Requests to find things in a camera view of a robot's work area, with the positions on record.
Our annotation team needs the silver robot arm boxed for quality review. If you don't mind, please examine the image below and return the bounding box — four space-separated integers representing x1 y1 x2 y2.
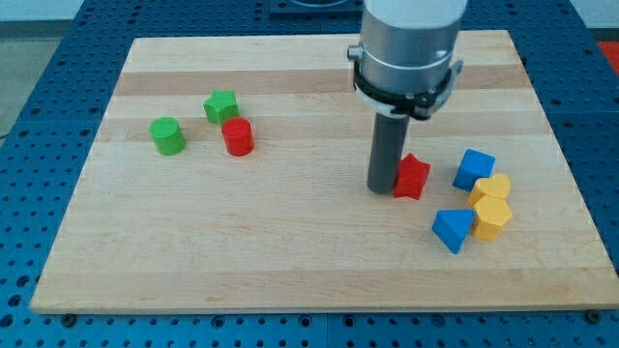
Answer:
347 0 467 121

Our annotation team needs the blue triangle block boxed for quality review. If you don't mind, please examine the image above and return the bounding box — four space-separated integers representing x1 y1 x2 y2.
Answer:
431 209 476 254

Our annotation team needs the yellow heart block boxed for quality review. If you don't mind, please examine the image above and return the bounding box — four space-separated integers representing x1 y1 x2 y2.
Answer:
468 173 512 206

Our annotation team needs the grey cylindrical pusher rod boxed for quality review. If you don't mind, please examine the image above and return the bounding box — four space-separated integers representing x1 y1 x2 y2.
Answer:
367 114 410 194

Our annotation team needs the green star block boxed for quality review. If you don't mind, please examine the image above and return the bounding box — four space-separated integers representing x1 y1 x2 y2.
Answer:
203 90 240 126

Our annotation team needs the yellow hexagon block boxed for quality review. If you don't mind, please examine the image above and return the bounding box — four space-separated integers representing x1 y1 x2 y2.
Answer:
471 196 513 242

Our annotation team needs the red cylinder block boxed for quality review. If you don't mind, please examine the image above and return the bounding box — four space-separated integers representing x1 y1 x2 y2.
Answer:
221 117 254 157

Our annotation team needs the red star block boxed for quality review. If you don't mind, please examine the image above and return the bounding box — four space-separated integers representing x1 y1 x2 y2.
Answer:
394 153 431 200

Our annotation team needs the green cylinder block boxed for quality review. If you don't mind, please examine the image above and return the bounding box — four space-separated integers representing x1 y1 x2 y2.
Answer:
149 117 186 156

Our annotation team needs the wooden board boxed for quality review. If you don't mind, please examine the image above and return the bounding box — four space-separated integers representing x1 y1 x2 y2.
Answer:
30 30 618 315

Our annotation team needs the blue cube block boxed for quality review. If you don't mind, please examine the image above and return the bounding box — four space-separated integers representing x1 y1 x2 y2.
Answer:
453 149 495 191

